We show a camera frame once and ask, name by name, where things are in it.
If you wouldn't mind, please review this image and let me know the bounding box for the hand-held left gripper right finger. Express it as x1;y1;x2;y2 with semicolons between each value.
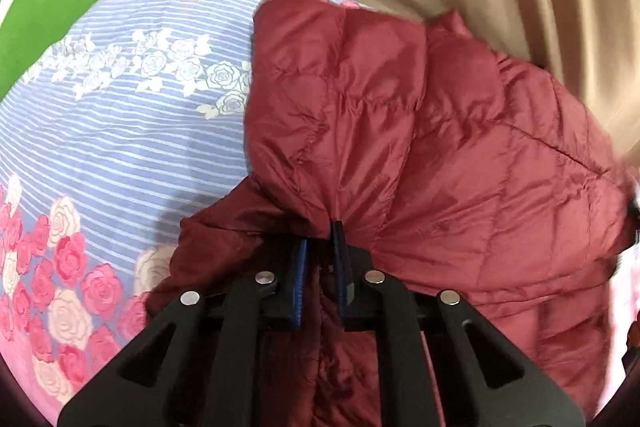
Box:
332;221;587;427

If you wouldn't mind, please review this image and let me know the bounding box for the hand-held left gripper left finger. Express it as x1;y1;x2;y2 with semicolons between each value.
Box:
57;238;313;427

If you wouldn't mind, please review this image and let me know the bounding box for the maroon puffer jacket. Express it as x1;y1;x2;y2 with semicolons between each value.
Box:
145;0;638;427

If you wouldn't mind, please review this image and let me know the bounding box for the floral striped bed sheet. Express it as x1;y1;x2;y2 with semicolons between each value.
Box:
0;0;640;423

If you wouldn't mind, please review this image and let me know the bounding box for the green pillow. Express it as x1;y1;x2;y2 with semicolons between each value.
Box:
0;0;122;100

